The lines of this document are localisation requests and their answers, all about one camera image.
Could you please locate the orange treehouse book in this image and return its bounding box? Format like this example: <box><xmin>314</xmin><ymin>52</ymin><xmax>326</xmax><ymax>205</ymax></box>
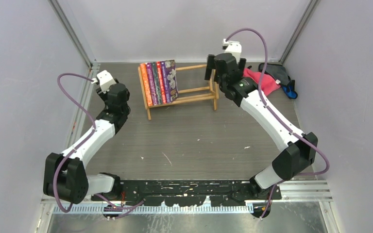
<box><xmin>140</xmin><ymin>63</ymin><xmax>153</xmax><ymax>107</ymax></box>

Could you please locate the purple book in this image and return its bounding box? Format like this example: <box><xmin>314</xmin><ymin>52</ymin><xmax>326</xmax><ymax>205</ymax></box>
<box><xmin>160</xmin><ymin>60</ymin><xmax>179</xmax><ymax>103</ymax></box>
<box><xmin>146</xmin><ymin>63</ymin><xmax>158</xmax><ymax>105</ymax></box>

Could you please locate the red cartoon book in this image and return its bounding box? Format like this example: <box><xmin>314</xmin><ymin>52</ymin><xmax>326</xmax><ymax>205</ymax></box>
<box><xmin>156</xmin><ymin>62</ymin><xmax>167</xmax><ymax>104</ymax></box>

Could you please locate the floral Alcott book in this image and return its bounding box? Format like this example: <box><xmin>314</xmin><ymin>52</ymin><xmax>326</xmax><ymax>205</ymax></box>
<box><xmin>151</xmin><ymin>62</ymin><xmax>163</xmax><ymax>105</ymax></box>

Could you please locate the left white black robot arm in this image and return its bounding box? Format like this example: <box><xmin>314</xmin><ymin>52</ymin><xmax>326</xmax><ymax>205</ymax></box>
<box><xmin>43</xmin><ymin>83</ymin><xmax>130</xmax><ymax>204</ymax></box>

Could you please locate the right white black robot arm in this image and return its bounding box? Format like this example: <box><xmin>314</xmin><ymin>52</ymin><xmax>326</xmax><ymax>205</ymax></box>
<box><xmin>205</xmin><ymin>53</ymin><xmax>318</xmax><ymax>200</ymax></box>

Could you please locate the wooden book rack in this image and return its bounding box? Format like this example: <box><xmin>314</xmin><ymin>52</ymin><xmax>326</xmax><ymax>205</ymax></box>
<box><xmin>137</xmin><ymin>65</ymin><xmax>219</xmax><ymax>120</ymax></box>

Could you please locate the pink cloth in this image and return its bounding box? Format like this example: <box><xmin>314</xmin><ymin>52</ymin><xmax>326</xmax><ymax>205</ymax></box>
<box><xmin>243</xmin><ymin>68</ymin><xmax>280</xmax><ymax>96</ymax></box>

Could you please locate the grey cloth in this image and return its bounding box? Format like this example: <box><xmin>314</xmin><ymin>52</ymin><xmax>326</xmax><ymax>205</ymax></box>
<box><xmin>258</xmin><ymin>63</ymin><xmax>294</xmax><ymax>86</ymax></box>

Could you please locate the blue cloth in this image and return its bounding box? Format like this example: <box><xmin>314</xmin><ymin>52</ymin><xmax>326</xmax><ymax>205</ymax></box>
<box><xmin>281</xmin><ymin>80</ymin><xmax>298</xmax><ymax>100</ymax></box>

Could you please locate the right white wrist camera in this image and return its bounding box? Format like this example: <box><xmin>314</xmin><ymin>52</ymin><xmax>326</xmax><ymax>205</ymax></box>
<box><xmin>222</xmin><ymin>39</ymin><xmax>242</xmax><ymax>62</ymax></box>

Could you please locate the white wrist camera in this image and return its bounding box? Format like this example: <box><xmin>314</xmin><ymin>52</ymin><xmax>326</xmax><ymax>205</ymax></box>
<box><xmin>222</xmin><ymin>39</ymin><xmax>242</xmax><ymax>62</ymax></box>
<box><xmin>90</xmin><ymin>70</ymin><xmax>119</xmax><ymax>93</ymax></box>

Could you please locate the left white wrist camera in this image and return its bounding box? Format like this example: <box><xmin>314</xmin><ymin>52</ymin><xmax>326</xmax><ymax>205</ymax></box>
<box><xmin>90</xmin><ymin>70</ymin><xmax>119</xmax><ymax>93</ymax></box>

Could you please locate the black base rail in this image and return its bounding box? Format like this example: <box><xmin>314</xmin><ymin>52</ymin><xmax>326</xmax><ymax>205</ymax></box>
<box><xmin>102</xmin><ymin>180</ymin><xmax>282</xmax><ymax>207</ymax></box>

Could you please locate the slotted cable duct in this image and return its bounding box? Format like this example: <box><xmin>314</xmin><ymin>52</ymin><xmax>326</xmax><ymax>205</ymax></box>
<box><xmin>69</xmin><ymin>202</ymin><xmax>254</xmax><ymax>214</ymax></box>

